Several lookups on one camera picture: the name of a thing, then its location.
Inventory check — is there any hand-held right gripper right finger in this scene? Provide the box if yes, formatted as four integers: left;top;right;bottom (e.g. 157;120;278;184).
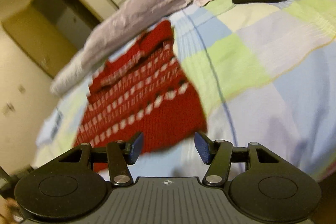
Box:
194;131;280;186

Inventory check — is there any lilac blanket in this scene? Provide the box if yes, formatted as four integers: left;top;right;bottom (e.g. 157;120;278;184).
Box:
50;0;259;96

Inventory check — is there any red patterned knit sweater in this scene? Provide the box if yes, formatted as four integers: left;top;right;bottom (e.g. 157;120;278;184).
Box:
75;20;209;172

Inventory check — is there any light blue folded cloth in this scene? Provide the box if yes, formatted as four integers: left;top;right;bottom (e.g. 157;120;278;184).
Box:
35;107;63;147

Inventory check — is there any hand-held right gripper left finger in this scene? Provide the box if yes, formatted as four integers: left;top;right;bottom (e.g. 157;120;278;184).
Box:
58;132;144;186

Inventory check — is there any checkered bed sheet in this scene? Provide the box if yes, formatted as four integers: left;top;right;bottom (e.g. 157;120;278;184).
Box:
31;0;336;182

